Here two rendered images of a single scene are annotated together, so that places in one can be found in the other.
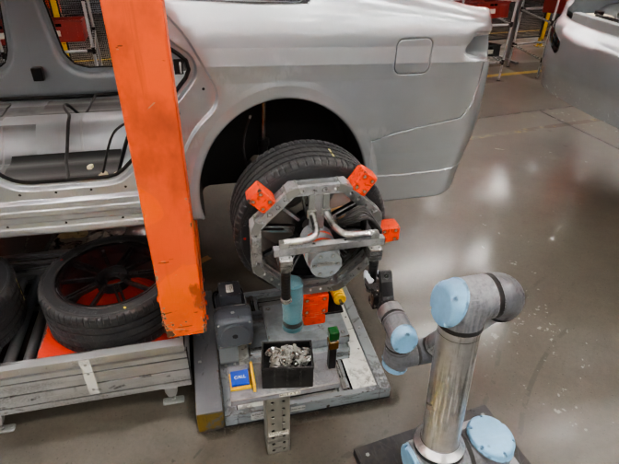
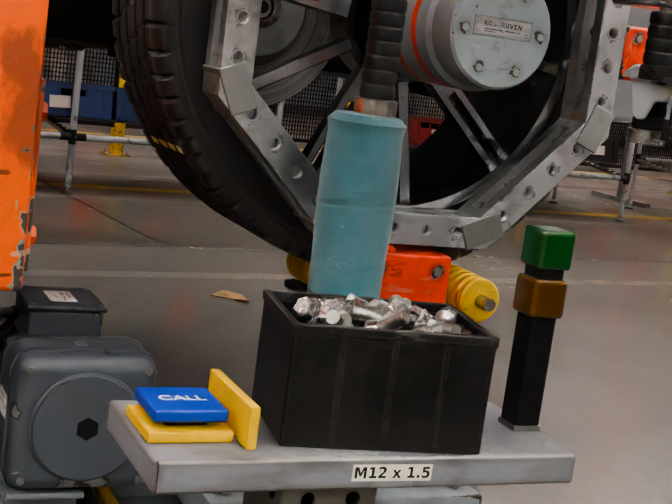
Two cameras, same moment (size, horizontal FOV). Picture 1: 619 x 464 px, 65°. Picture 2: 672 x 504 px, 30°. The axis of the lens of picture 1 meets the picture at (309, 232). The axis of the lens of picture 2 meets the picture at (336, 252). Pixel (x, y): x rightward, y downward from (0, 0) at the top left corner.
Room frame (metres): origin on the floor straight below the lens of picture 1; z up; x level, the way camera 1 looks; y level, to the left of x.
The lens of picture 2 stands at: (0.14, 0.35, 0.82)
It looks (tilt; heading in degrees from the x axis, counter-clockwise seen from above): 10 degrees down; 349
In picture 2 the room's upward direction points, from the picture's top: 8 degrees clockwise
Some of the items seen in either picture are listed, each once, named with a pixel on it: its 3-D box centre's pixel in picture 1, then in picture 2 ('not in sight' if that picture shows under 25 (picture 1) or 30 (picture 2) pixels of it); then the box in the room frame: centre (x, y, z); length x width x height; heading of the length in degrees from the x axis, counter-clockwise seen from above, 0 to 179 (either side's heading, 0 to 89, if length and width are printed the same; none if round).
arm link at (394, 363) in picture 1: (399, 354); not in sight; (1.19, -0.33, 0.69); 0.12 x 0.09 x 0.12; 106
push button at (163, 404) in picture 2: (239, 378); (180, 409); (1.25, 0.26, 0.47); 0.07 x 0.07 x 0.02; 14
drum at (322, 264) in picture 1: (320, 249); (457, 27); (1.60, -0.04, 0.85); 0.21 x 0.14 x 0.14; 14
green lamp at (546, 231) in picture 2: (332, 333); (547, 247); (1.34, -0.10, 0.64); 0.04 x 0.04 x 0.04; 14
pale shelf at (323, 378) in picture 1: (283, 377); (343, 441); (1.29, 0.09, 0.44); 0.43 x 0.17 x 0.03; 104
